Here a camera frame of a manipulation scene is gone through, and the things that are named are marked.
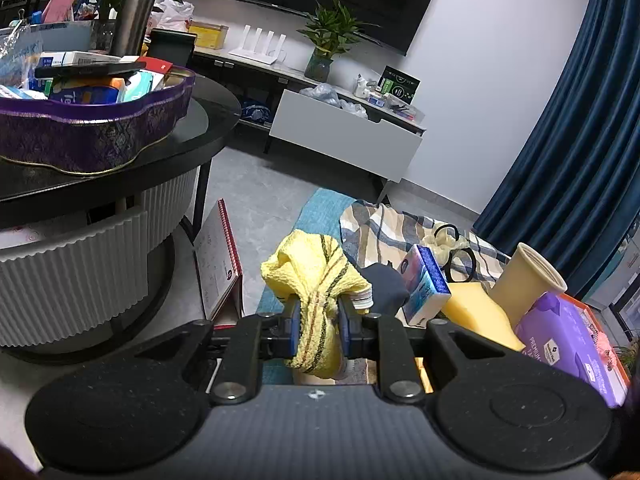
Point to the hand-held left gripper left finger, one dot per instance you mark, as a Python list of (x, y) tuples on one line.
[(292, 325)]

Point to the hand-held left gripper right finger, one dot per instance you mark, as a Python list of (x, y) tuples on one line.
[(346, 325)]

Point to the yellow striped towel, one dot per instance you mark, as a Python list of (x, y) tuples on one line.
[(315, 270)]

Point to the blue pink tissue pack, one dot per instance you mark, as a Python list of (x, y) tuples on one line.
[(420, 285)]

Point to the cream scrunchie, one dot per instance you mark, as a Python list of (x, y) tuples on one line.
[(457, 244)]

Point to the orange rimmed tray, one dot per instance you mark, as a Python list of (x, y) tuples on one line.
[(587, 310)]

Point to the white ribbed sock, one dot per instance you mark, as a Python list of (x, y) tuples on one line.
[(361, 300)]

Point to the dark navy cloth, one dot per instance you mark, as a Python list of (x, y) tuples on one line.
[(385, 285)]

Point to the plaid blanket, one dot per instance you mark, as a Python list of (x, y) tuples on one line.
[(380, 230)]

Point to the red spiral desk calendar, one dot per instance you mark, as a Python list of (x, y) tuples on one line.
[(215, 260)]

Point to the yellow sponge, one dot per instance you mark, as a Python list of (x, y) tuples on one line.
[(475, 315)]

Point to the beige paper cup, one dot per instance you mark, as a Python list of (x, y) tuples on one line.
[(515, 285)]

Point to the open white drawer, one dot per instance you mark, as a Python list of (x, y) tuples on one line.
[(345, 140)]

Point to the purple wet wipes pack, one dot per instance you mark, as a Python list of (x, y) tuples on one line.
[(560, 345)]

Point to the clear plastic bag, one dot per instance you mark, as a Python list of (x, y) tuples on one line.
[(355, 109)]

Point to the blue patterned bag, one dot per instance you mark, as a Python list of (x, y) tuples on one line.
[(255, 109)]

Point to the clear tray of small things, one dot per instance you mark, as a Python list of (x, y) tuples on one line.
[(400, 110)]

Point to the grey blue plastic bag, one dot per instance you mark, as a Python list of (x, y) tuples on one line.
[(320, 94)]

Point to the white figurine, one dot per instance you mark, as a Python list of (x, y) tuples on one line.
[(362, 86)]

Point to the green black box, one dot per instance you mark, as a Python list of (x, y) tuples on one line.
[(400, 85)]

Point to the potted plant dark vase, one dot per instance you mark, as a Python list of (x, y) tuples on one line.
[(320, 67)]

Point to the white tv cabinet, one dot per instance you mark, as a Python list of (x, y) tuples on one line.
[(260, 67)]

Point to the white router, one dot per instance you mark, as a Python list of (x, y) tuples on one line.
[(250, 52)]

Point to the purple decorated tin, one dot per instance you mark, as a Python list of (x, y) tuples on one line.
[(90, 135)]

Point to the teal packet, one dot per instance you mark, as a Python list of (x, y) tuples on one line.
[(142, 86)]

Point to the red flat box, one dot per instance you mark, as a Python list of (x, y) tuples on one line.
[(155, 66)]

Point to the dark blue curtain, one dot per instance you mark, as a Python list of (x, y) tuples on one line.
[(575, 135)]

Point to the yellow box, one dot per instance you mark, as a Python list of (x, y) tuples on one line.
[(207, 36)]

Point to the blue tissue packet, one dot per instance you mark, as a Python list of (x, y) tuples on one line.
[(85, 92)]

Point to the black phone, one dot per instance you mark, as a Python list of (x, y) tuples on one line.
[(90, 70)]

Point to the white plastic bag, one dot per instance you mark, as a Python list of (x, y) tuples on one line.
[(175, 15)]

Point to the steel thermos bottle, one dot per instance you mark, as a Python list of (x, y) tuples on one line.
[(131, 25)]

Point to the white blue medicine box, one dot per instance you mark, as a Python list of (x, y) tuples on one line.
[(70, 59)]

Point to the clear storage box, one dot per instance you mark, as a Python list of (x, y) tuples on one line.
[(65, 36)]

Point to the crinkled clear bag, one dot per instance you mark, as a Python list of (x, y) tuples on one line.
[(17, 55)]

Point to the pink notebook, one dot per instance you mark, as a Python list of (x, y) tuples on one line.
[(57, 7)]

